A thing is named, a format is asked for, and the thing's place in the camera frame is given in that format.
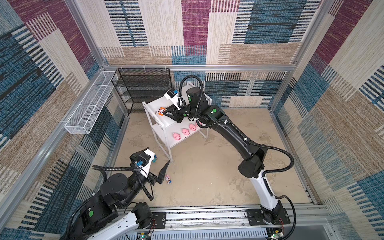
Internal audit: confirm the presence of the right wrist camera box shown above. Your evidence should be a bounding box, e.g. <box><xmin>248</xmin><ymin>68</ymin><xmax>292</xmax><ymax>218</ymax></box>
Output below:
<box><xmin>164</xmin><ymin>88</ymin><xmax>184</xmax><ymax>110</ymax></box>

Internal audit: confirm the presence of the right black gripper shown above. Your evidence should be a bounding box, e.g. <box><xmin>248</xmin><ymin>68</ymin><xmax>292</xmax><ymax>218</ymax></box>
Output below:
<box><xmin>162</xmin><ymin>99</ymin><xmax>200</xmax><ymax>124</ymax></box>

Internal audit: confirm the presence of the white two-tier metal shelf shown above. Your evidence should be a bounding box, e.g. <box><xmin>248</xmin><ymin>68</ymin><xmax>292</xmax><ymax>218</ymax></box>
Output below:
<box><xmin>143</xmin><ymin>96</ymin><xmax>209</xmax><ymax>161</ymax></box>

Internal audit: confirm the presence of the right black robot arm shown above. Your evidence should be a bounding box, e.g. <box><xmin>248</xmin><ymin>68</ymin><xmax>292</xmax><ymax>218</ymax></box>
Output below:
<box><xmin>161</xmin><ymin>75</ymin><xmax>295</xmax><ymax>224</ymax></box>

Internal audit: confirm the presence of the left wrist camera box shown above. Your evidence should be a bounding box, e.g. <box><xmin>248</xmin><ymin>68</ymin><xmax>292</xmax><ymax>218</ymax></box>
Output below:
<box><xmin>130</xmin><ymin>148</ymin><xmax>155</xmax><ymax>173</ymax></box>

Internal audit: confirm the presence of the aluminium front rail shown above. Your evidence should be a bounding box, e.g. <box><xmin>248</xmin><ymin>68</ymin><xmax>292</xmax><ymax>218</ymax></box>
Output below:
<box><xmin>74</xmin><ymin>204</ymin><xmax>343</xmax><ymax>240</ymax></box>

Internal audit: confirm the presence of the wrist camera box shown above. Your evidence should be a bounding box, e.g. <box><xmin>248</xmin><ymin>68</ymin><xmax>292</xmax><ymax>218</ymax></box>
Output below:
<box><xmin>130</xmin><ymin>148</ymin><xmax>155</xmax><ymax>173</ymax></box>
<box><xmin>164</xmin><ymin>88</ymin><xmax>184</xmax><ymax>110</ymax></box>

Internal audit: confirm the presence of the orange crab Doraemon figure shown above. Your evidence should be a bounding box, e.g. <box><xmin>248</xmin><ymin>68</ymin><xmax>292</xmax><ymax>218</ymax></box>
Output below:
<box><xmin>157</xmin><ymin>107</ymin><xmax>167</xmax><ymax>116</ymax></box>

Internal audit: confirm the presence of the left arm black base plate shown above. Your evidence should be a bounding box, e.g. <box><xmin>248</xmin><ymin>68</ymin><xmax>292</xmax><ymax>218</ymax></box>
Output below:
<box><xmin>134</xmin><ymin>212</ymin><xmax>167</xmax><ymax>230</ymax></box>

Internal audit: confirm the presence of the black mesh wire shelf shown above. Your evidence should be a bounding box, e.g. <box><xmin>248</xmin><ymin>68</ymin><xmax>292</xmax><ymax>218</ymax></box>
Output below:
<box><xmin>112</xmin><ymin>68</ymin><xmax>173</xmax><ymax>113</ymax></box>

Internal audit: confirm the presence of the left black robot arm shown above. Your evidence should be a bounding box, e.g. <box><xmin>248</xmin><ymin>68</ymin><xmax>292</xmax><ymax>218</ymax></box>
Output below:
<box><xmin>61</xmin><ymin>161</ymin><xmax>170</xmax><ymax>240</ymax></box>

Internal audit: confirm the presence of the pink rubber pig toy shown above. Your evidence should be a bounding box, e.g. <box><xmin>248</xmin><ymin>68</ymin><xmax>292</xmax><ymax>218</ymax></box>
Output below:
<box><xmin>189</xmin><ymin>124</ymin><xmax>197</xmax><ymax>132</ymax></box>
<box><xmin>182</xmin><ymin>128</ymin><xmax>190</xmax><ymax>136</ymax></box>
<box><xmin>172</xmin><ymin>133</ymin><xmax>181</xmax><ymax>141</ymax></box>

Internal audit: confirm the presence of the white wire mesh basket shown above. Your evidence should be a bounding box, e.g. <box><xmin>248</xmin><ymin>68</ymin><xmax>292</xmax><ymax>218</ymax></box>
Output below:
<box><xmin>65</xmin><ymin>71</ymin><xmax>115</xmax><ymax>135</ymax></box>

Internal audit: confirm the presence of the pink hooded Doraemon figure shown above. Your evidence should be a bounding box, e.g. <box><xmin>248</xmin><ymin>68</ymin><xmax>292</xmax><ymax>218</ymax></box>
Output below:
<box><xmin>165</xmin><ymin>174</ymin><xmax>172</xmax><ymax>184</ymax></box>

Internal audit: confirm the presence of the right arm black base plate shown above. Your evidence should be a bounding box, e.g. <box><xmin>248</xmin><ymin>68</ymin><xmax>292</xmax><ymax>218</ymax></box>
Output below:
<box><xmin>244</xmin><ymin>208</ymin><xmax>291</xmax><ymax>226</ymax></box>

